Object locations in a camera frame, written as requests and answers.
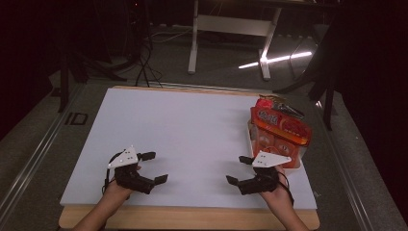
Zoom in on metal floor rail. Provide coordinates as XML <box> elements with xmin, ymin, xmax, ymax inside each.
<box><xmin>0</xmin><ymin>82</ymin><xmax>85</xmax><ymax>220</ymax></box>

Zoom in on person's right hand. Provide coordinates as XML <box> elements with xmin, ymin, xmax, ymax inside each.
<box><xmin>259</xmin><ymin>167</ymin><xmax>294</xmax><ymax>214</ymax></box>

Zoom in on hand-held gripper cable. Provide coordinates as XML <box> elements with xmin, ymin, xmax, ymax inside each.
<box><xmin>277</xmin><ymin>171</ymin><xmax>295</xmax><ymax>207</ymax></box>
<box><xmin>101</xmin><ymin>153</ymin><xmax>123</xmax><ymax>195</ymax></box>

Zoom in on right hand-held gripper cable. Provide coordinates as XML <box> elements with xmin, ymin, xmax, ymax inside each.
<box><xmin>277</xmin><ymin>171</ymin><xmax>295</xmax><ymax>207</ymax></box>

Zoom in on black equipment rack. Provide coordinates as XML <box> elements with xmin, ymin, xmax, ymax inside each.
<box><xmin>124</xmin><ymin>0</ymin><xmax>152</xmax><ymax>65</ymax></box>

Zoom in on orange multi-pack snack packet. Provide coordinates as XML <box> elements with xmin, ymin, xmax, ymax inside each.
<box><xmin>249</xmin><ymin>106</ymin><xmax>313</xmax><ymax>169</ymax></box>

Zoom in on wooden table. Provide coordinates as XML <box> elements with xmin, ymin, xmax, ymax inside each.
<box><xmin>58</xmin><ymin>85</ymin><xmax>320</xmax><ymax>231</ymax></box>

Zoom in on white floor cable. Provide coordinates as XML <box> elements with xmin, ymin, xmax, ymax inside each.
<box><xmin>150</xmin><ymin>27</ymin><xmax>193</xmax><ymax>44</ymax></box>

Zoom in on black floor cables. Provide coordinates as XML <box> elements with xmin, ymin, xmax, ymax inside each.
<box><xmin>134</xmin><ymin>32</ymin><xmax>163</xmax><ymax>89</ymax></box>

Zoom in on person's left hand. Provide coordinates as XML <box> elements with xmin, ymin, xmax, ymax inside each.
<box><xmin>102</xmin><ymin>182</ymin><xmax>134</xmax><ymax>203</ymax></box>

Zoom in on black floor stand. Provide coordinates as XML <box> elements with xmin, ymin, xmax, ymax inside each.
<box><xmin>272</xmin><ymin>18</ymin><xmax>336</xmax><ymax>131</ymax></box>

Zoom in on left hand-held gripper cable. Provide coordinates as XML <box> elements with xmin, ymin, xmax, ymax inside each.
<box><xmin>101</xmin><ymin>153</ymin><xmax>123</xmax><ymax>195</ymax></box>

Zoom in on white table sheet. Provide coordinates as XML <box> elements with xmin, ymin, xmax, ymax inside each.
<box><xmin>60</xmin><ymin>87</ymin><xmax>318</xmax><ymax>210</ymax></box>

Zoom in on white divided food container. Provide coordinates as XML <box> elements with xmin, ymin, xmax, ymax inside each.
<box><xmin>245</xmin><ymin>118</ymin><xmax>305</xmax><ymax>176</ymax></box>

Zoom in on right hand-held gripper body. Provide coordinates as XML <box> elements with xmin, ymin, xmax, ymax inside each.
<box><xmin>239</xmin><ymin>150</ymin><xmax>293</xmax><ymax>196</ymax></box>

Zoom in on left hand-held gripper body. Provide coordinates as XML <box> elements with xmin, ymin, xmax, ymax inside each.
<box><xmin>107</xmin><ymin>145</ymin><xmax>157</xmax><ymax>195</ymax></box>

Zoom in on white desk frame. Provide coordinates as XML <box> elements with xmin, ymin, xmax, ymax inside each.
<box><xmin>187</xmin><ymin>0</ymin><xmax>283</xmax><ymax>81</ymax></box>

